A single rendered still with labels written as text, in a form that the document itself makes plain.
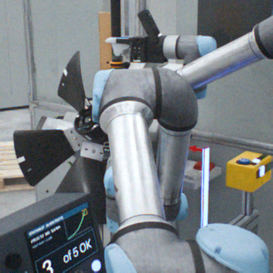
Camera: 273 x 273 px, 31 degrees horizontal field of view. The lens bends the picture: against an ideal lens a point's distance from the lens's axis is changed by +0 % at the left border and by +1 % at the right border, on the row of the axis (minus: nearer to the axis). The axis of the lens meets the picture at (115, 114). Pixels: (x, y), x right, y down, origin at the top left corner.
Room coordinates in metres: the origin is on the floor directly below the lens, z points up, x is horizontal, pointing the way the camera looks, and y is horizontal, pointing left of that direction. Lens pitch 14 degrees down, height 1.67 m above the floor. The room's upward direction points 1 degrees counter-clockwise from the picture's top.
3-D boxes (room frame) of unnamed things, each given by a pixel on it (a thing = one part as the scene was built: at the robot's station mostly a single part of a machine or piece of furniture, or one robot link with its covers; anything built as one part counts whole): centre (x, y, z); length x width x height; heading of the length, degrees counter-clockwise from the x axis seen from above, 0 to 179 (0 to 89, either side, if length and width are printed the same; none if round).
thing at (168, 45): (1.54, -0.18, 1.49); 0.08 x 0.05 x 0.08; 150
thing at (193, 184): (2.14, -0.27, 0.85); 0.36 x 0.24 x 0.03; 50
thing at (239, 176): (1.64, -0.47, 1.02); 0.16 x 0.10 x 0.11; 140
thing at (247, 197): (1.64, -0.47, 0.92); 0.03 x 0.03 x 0.12; 50
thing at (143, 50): (1.58, -0.11, 1.48); 0.12 x 0.08 x 0.09; 60
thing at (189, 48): (1.50, -0.25, 1.48); 0.11 x 0.08 x 0.09; 60
